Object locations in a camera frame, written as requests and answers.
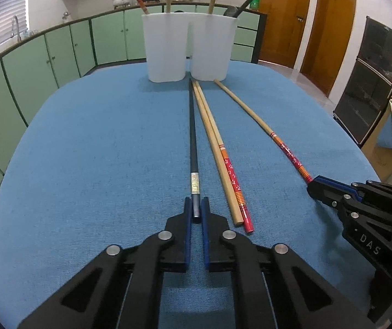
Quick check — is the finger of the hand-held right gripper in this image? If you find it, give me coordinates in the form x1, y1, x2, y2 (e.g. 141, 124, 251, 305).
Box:
306, 180, 363, 211
314, 175, 392, 200

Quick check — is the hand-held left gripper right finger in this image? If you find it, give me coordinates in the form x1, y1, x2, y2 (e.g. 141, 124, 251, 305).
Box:
200, 196, 376, 329

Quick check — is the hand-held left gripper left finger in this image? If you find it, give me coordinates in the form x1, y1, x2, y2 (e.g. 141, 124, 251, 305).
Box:
18, 197, 193, 329

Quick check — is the white double utensil holder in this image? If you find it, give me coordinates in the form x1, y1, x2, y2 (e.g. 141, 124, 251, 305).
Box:
142, 12, 239, 83

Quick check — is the black glass cabinet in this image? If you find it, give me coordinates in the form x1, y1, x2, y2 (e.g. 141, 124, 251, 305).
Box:
333, 16, 392, 149

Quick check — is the blue table mat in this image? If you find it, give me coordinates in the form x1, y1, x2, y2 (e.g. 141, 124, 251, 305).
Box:
0, 58, 382, 329

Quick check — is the plain wooden door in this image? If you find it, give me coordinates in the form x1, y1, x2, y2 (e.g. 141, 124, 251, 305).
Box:
300, 0, 357, 97

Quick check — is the wooden door with handle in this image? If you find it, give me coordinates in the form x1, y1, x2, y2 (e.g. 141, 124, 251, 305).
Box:
258, 0, 314, 69

